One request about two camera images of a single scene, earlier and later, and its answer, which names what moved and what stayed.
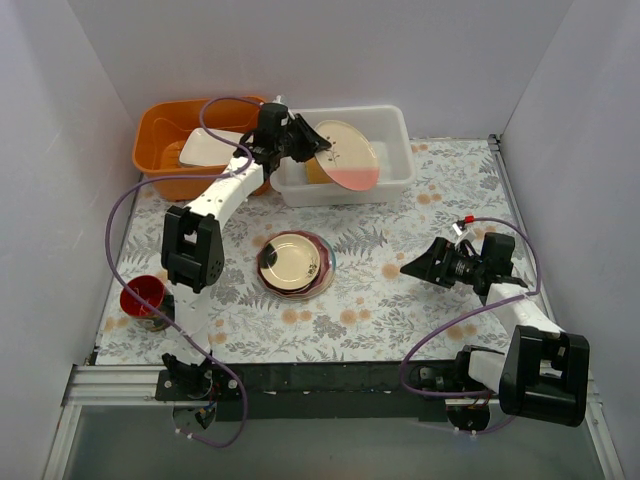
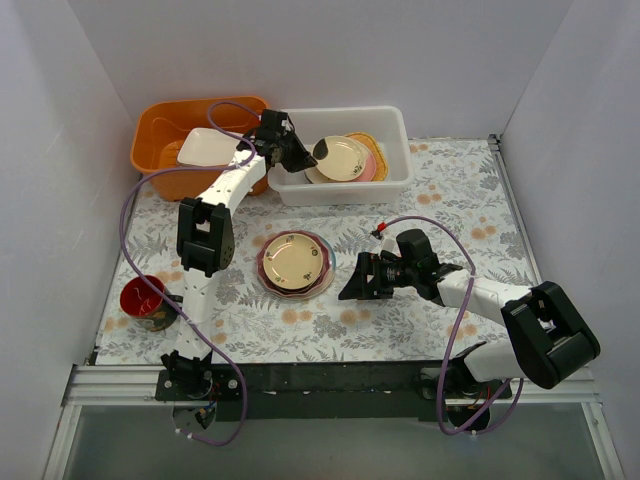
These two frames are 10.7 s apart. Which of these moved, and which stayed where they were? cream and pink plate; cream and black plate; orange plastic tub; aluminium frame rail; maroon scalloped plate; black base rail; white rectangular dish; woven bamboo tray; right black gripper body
Moved: right black gripper body; cream and pink plate; woven bamboo tray; cream and black plate
Stayed: white rectangular dish; aluminium frame rail; black base rail; orange plastic tub; maroon scalloped plate
